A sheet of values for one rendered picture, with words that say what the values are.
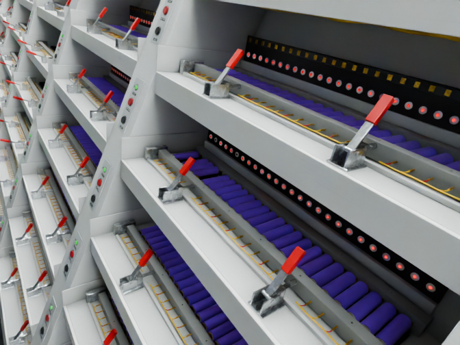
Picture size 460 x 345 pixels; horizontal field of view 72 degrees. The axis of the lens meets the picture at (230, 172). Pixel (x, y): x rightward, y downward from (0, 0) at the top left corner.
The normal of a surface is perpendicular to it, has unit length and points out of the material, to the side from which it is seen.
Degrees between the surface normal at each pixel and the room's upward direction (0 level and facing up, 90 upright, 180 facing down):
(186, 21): 90
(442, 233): 110
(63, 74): 90
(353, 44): 90
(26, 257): 20
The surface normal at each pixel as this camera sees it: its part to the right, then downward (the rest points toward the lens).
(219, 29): 0.58, 0.45
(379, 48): -0.69, -0.16
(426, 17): -0.79, 0.14
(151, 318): 0.17, -0.88
